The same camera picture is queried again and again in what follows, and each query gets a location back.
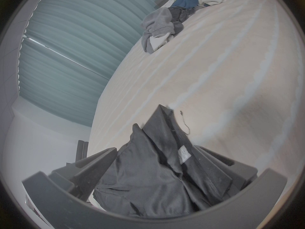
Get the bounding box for bed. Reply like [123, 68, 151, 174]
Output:
[88, 0, 305, 214]

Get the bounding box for grey bedside table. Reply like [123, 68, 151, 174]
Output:
[154, 0, 172, 9]

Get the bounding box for blue-green curtain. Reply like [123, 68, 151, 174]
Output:
[18, 38, 110, 128]
[24, 0, 156, 80]

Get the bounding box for black dressing table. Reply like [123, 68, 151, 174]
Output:
[76, 140, 89, 162]

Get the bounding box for pile of clothes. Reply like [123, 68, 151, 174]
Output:
[141, 0, 226, 54]

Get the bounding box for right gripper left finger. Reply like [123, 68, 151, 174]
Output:
[49, 148, 117, 201]

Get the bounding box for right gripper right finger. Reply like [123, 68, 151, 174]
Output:
[193, 146, 258, 197]

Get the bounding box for black T-shirt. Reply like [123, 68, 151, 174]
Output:
[92, 104, 233, 218]

